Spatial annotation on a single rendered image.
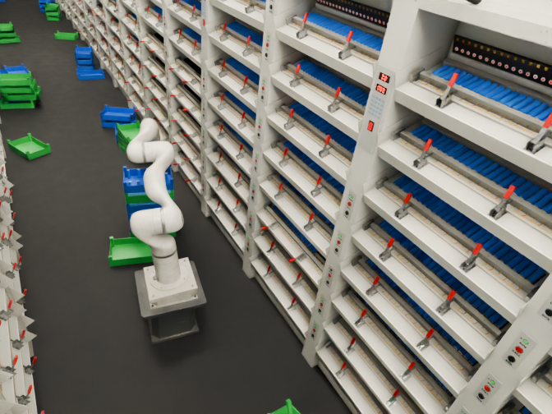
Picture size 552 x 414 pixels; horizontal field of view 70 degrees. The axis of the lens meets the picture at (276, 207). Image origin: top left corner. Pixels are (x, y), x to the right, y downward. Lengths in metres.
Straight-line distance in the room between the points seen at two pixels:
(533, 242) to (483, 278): 0.20
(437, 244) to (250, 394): 1.24
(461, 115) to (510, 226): 0.31
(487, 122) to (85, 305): 2.18
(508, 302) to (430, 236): 0.28
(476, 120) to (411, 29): 0.32
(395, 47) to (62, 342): 2.07
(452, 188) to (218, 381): 1.48
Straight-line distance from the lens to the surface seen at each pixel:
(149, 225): 1.82
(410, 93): 1.27
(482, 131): 1.13
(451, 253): 1.30
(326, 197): 1.70
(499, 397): 1.40
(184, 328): 2.27
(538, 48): 1.29
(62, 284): 2.69
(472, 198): 1.21
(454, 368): 1.52
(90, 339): 2.39
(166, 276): 2.02
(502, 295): 1.25
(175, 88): 3.26
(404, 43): 1.27
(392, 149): 1.34
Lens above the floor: 1.88
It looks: 36 degrees down
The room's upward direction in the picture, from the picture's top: 8 degrees clockwise
